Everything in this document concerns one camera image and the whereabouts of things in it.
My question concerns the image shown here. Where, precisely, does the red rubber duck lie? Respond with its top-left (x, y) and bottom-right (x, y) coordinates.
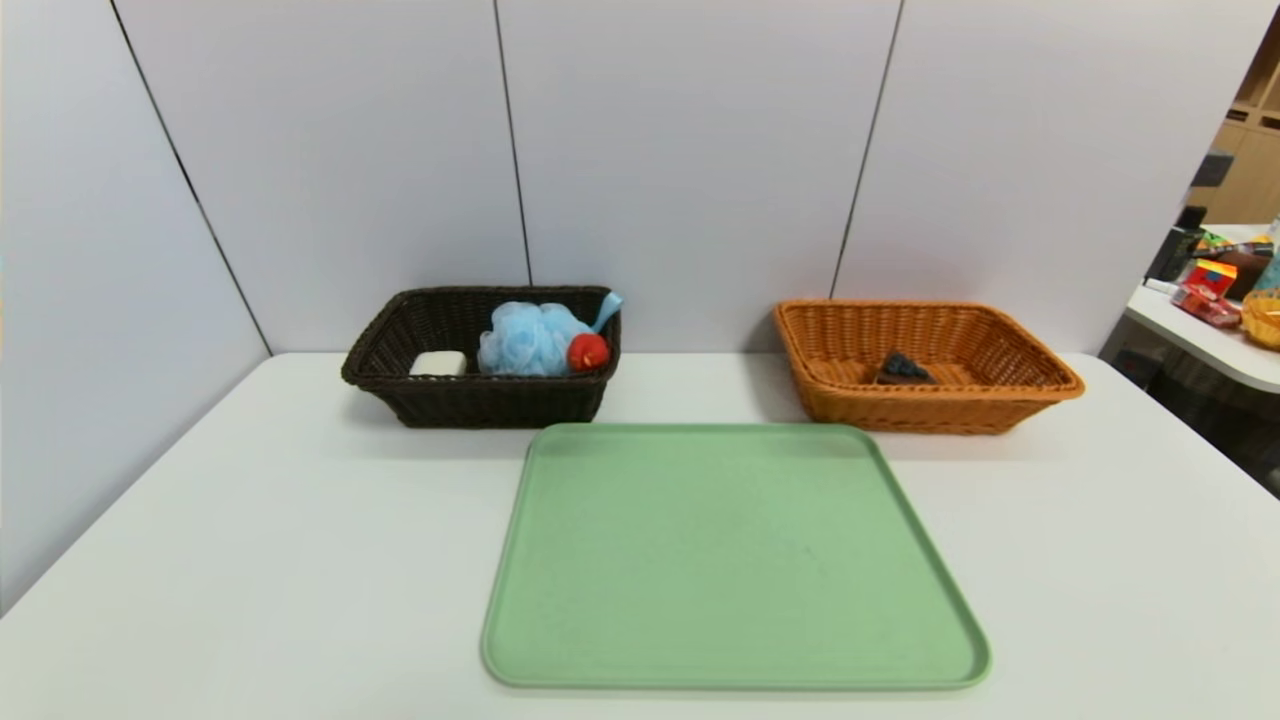
top-left (566, 332), bottom-right (612, 375)

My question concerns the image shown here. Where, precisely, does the light blue mesh loofah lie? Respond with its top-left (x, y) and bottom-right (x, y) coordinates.
top-left (476, 291), bottom-right (624, 378)

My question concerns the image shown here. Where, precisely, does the chocolate blueberry cake slice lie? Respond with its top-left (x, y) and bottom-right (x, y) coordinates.
top-left (875, 351), bottom-right (940, 387)

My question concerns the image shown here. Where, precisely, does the dark brown wicker basket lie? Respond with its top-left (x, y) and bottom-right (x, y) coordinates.
top-left (341, 286), bottom-right (623, 430)

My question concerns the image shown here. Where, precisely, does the orange wicker basket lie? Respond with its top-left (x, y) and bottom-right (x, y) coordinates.
top-left (773, 299), bottom-right (1086, 436)

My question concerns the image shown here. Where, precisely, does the light green plastic tray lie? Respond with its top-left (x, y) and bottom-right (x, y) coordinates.
top-left (480, 422), bottom-right (993, 692)

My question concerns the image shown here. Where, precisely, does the black upright device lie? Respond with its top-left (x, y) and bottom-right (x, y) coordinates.
top-left (1145, 205), bottom-right (1209, 284)

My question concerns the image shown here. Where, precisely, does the white side table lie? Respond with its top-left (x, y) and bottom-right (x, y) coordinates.
top-left (1125, 225), bottom-right (1280, 394)

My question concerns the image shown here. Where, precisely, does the red plastic packet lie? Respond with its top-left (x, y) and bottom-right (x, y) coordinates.
top-left (1175, 290), bottom-right (1244, 329)

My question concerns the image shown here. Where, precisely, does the red colourful small box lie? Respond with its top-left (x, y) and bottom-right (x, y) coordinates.
top-left (1182, 259), bottom-right (1241, 300)

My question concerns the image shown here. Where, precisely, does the dark brown box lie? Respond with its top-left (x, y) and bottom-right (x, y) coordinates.
top-left (1205, 246), bottom-right (1273, 301)

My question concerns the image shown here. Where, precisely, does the yellow woven bowl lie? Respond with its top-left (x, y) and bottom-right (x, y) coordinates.
top-left (1241, 289), bottom-right (1280, 351)

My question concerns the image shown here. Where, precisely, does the wooden shelf cabinet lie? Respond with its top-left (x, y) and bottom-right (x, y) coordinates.
top-left (1190, 10), bottom-right (1280, 226)

